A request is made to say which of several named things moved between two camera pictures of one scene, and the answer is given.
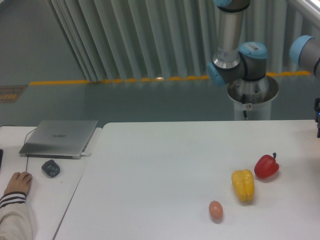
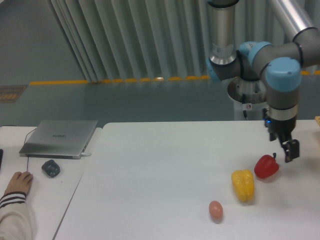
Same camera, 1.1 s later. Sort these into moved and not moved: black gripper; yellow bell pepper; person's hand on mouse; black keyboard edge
Moved: black gripper
Not moved: black keyboard edge; person's hand on mouse; yellow bell pepper
